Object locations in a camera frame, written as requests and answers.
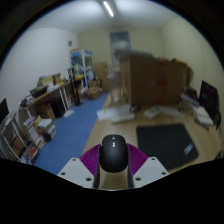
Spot frosted glass window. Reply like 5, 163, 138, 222
108, 30, 132, 71

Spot low cardboard box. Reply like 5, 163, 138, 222
84, 86, 104, 101

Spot stacked cardboard boxes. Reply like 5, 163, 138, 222
92, 61, 110, 89

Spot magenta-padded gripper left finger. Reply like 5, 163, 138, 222
56, 143, 102, 190

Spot white book shelf unit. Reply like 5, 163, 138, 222
0, 111, 46, 165

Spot black computer monitor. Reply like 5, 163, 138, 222
198, 79, 222, 130
0, 97, 10, 125

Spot cluttered wooden side desk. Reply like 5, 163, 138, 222
17, 76, 83, 123

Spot ceiling tube light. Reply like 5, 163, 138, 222
101, 0, 115, 18

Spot white glass-door cabinet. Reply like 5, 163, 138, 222
68, 47, 95, 89

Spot black mouse pad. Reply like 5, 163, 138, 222
135, 123, 200, 172

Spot long white remote control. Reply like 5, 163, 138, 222
110, 112, 136, 124

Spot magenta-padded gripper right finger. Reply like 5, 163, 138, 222
125, 143, 171, 190

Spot large brown cardboard box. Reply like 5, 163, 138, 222
119, 54, 190, 109

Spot stack of books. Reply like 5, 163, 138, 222
36, 117, 58, 141

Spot clear plastic container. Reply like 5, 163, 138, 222
107, 67, 130, 103

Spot black computer mouse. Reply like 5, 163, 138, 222
98, 133, 130, 174

